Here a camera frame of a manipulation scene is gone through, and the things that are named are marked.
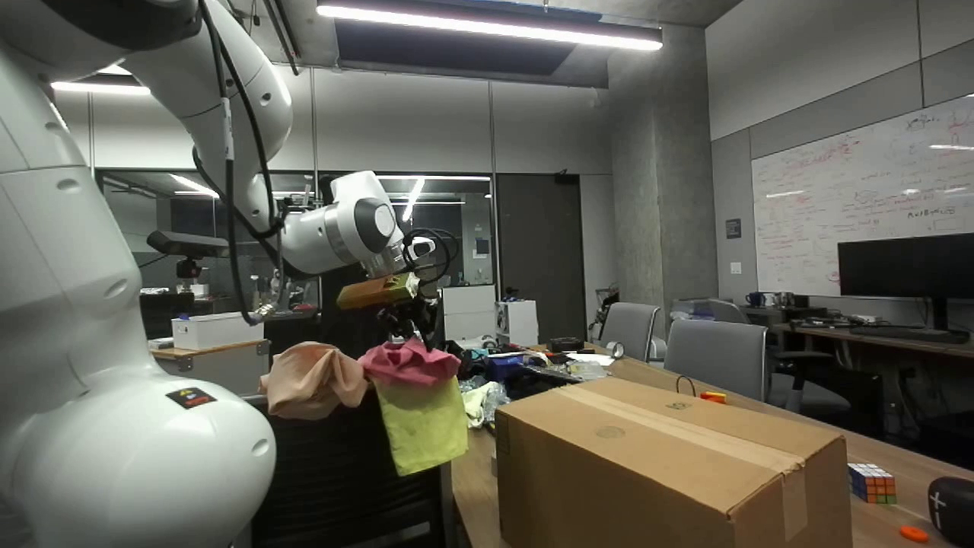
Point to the black cloth pile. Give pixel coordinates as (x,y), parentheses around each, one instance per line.
(538,383)

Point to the white storage box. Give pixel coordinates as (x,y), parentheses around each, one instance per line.
(217,330)

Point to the brown cardboard box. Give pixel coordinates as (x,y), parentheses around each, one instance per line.
(649,477)

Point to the grey office chair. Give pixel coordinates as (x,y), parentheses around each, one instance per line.
(715,355)
(630,327)

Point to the small flat orange piece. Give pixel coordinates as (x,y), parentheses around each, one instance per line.
(913,534)

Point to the mesh-back office chair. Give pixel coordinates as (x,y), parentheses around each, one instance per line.
(325,477)

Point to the peach shirt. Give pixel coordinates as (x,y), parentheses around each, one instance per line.
(309,383)

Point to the pink shirt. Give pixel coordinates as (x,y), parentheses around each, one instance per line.
(407,365)

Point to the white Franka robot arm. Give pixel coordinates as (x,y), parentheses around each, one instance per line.
(100,459)

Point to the long ceiling light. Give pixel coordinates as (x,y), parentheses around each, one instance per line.
(489,28)

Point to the dark grey door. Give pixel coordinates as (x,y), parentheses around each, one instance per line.
(544,255)

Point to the black computer monitor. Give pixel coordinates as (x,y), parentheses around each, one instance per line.
(908,266)

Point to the crumpled clear plastic wrapper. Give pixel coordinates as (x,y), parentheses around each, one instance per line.
(486,399)

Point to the black rounded speaker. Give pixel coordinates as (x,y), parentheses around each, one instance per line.
(954,512)

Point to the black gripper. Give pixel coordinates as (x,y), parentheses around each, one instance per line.
(416,324)

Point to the wall whiteboard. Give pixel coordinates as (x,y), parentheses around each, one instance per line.
(862,193)

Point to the small white plastic bin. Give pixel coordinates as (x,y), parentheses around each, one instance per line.
(521,324)

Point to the Rubik's cube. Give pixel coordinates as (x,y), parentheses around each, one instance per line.
(871,482)

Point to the wooden office desk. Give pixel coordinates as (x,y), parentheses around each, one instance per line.
(885,346)

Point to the white paper sheets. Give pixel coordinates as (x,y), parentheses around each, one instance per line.
(588,365)

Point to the yellow-green towel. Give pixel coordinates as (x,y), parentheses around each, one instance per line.
(421,429)

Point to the tan wrist camera mount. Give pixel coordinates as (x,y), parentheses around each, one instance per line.
(369,294)

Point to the black camera on stand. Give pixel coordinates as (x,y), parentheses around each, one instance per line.
(187,246)

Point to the small orange table object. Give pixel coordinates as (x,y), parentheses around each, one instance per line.
(713,396)

